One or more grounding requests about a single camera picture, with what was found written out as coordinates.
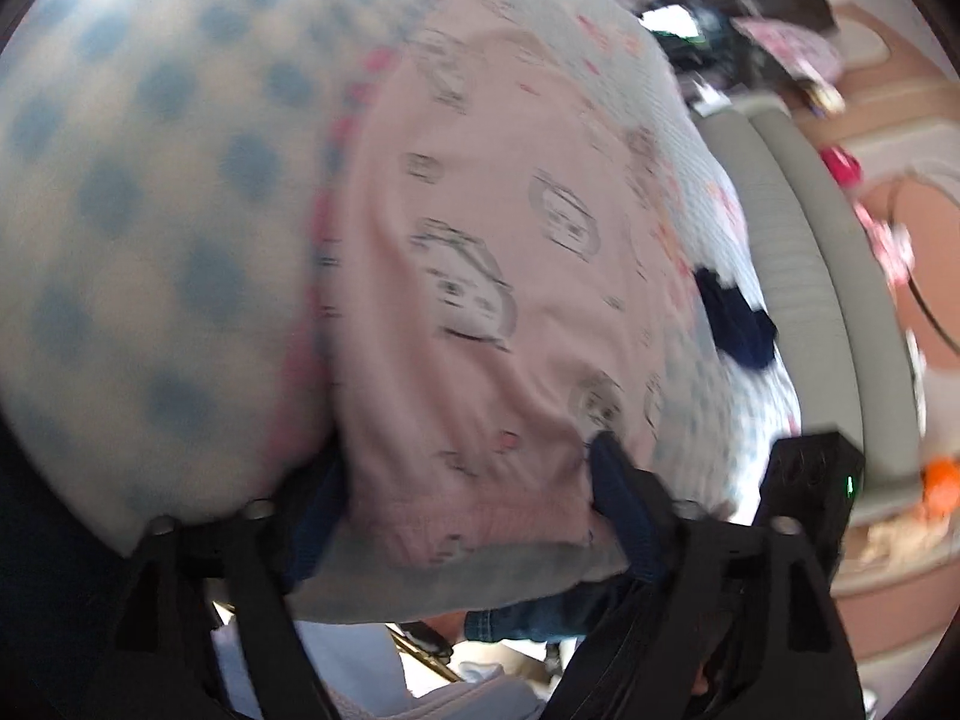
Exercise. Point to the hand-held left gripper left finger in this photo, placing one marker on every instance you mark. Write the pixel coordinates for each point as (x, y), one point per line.
(315, 517)

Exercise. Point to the pink toy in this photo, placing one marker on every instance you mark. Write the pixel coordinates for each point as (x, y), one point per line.
(840, 165)

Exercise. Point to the grey padded bed edge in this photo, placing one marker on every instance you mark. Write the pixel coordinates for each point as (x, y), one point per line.
(802, 255)

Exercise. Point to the navy garment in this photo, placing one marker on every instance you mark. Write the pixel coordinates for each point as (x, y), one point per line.
(739, 330)

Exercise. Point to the blue checkered printed blanket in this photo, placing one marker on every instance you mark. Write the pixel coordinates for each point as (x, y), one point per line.
(150, 165)

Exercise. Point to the pink cartoon print pajama garment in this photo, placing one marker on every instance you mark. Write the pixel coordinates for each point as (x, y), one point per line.
(487, 165)

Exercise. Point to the blue denim jeans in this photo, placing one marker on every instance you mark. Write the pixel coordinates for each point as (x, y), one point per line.
(525, 615)

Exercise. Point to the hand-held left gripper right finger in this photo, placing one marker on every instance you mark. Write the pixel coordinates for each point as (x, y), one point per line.
(630, 499)

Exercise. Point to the pink patterned cloth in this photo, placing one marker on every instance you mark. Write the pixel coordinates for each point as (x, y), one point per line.
(787, 49)

